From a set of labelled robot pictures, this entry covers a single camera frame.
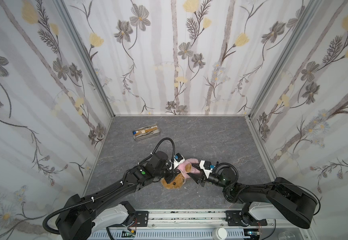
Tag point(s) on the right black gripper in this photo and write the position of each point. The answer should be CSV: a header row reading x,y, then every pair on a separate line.
x,y
203,177

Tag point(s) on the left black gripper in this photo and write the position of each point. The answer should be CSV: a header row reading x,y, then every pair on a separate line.
x,y
171,172

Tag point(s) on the brown teddy bear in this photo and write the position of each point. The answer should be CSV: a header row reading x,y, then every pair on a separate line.
x,y
177,183

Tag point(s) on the pink fleece bear hoodie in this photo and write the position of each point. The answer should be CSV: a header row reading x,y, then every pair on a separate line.
x,y
187,167

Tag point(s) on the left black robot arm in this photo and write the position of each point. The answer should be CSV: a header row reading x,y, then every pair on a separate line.
x,y
75,220

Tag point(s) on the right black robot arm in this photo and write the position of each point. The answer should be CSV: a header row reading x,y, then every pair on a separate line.
x,y
295,204

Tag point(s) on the clear plastic tool box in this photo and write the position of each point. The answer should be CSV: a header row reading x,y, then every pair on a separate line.
x,y
146,132

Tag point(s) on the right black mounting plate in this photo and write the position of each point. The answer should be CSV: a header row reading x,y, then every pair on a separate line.
x,y
237,217

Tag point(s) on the black mounting plate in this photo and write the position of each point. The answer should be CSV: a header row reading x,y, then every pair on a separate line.
x,y
237,217
137,219

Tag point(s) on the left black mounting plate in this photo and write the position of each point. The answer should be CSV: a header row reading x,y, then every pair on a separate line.
x,y
137,219

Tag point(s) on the white round cap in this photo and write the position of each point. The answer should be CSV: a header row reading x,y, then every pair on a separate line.
x,y
219,233

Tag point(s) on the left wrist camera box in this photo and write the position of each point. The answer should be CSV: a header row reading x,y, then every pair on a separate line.
x,y
178,159

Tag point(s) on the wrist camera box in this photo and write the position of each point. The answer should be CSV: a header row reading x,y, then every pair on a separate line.
x,y
178,159
207,167

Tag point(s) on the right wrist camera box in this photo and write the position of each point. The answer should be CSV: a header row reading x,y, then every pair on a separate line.
x,y
207,167

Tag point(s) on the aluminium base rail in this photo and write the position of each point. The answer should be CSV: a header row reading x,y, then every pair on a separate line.
x,y
188,225

